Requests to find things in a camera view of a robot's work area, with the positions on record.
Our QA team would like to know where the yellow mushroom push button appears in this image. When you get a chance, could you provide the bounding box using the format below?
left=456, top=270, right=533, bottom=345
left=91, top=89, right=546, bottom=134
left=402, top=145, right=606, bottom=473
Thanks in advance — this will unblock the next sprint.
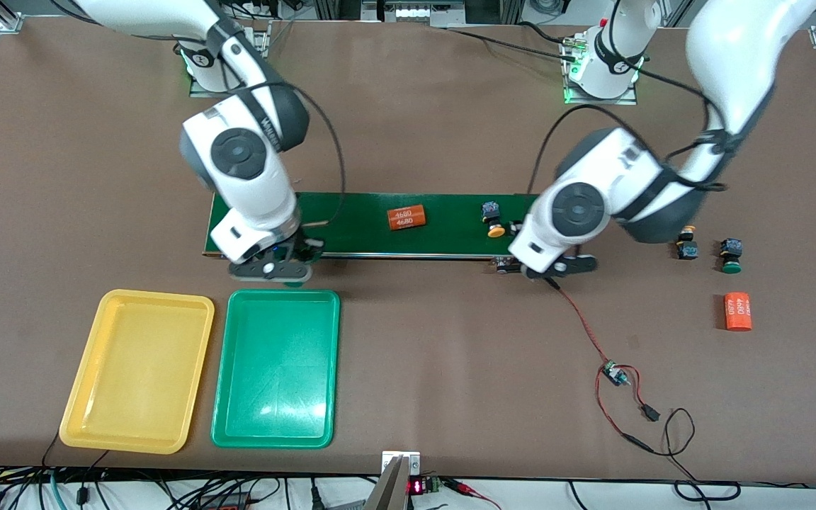
left=675, top=225, right=699, bottom=261
left=481, top=201, right=506, bottom=239

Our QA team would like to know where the orange cylinder white 4680 print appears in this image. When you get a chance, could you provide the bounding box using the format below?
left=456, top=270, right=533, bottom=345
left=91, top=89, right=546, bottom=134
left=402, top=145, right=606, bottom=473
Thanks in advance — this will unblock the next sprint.
left=724, top=292, right=753, bottom=332
left=387, top=204, right=429, bottom=232

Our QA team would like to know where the green conveyor belt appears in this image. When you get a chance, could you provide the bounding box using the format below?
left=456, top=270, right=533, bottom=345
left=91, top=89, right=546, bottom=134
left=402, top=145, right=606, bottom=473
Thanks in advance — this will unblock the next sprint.
left=203, top=190, right=557, bottom=276

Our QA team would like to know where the green plastic tray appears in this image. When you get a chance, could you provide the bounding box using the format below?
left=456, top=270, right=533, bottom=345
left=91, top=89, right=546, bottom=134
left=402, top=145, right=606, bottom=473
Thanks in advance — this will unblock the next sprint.
left=210, top=288, right=341, bottom=450

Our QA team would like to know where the yellow plastic tray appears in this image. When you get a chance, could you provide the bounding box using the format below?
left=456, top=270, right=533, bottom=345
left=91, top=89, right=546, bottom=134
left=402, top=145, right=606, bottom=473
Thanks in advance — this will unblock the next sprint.
left=59, top=288, right=216, bottom=455

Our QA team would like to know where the silver mounting plate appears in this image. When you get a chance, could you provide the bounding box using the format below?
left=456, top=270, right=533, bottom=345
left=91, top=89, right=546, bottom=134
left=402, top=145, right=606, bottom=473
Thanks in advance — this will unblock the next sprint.
left=381, top=450, right=421, bottom=477

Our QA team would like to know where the white power strip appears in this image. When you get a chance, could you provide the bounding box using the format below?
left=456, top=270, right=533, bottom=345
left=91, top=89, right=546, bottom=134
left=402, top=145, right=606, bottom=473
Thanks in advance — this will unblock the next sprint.
left=362, top=0, right=465, bottom=26

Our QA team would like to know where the grey metal bar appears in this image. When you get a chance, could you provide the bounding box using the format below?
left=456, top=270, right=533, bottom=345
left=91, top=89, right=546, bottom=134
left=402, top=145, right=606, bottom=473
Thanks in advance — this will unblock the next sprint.
left=362, top=455, right=413, bottom=510

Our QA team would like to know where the red black clip lead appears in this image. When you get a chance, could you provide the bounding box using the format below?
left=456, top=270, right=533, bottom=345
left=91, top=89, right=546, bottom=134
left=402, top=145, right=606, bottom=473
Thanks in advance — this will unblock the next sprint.
left=443, top=478, right=502, bottom=510

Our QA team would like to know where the red black twisted cable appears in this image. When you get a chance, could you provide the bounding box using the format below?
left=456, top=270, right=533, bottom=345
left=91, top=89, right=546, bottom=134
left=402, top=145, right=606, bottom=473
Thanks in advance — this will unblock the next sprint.
left=540, top=271, right=613, bottom=368

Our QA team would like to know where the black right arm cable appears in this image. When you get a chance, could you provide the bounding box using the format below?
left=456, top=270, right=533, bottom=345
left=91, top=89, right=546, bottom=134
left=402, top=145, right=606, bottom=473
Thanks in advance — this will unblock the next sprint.
left=238, top=79, right=346, bottom=229

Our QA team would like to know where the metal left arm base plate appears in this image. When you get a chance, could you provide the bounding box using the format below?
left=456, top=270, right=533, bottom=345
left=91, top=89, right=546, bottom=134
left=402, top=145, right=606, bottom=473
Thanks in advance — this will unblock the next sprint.
left=562, top=34, right=640, bottom=106

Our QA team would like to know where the red wire with black plug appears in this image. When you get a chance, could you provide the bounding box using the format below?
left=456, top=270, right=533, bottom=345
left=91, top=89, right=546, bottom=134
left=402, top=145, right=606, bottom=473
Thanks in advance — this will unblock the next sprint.
left=620, top=365, right=661, bottom=423

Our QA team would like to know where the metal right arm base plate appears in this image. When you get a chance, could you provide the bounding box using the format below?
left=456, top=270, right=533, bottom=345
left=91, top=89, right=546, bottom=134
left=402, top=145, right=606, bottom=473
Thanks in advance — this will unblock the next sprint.
left=188, top=20, right=272, bottom=98

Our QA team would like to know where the black cable on table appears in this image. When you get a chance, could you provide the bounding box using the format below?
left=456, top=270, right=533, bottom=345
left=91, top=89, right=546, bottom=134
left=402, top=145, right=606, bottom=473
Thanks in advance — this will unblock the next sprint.
left=443, top=27, right=579, bottom=63

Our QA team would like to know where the red black supply wire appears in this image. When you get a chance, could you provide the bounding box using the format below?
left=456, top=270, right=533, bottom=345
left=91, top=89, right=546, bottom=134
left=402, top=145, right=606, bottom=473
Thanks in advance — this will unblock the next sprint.
left=596, top=372, right=743, bottom=502

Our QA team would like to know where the black cable with inline plug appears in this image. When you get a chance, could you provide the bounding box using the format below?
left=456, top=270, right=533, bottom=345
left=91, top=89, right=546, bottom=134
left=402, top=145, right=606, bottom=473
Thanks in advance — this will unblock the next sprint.
left=76, top=450, right=110, bottom=505

